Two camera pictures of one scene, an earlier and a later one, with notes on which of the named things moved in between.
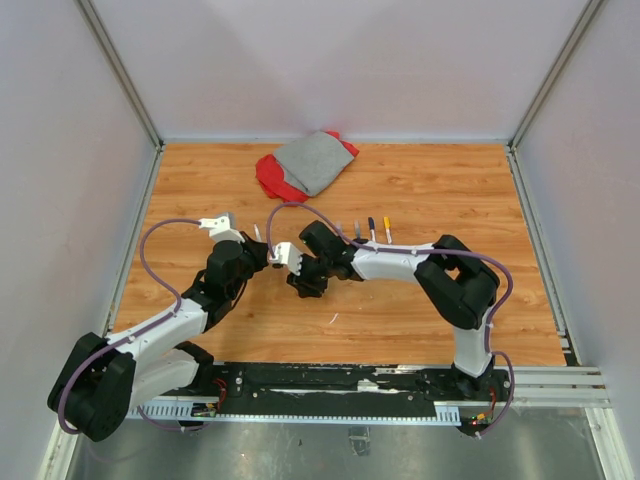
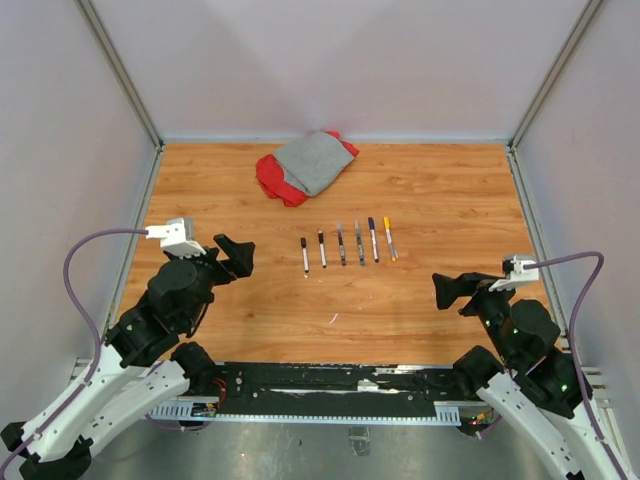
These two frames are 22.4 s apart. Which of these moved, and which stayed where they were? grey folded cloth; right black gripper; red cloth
Moved: right black gripper
Stayed: grey folded cloth; red cloth
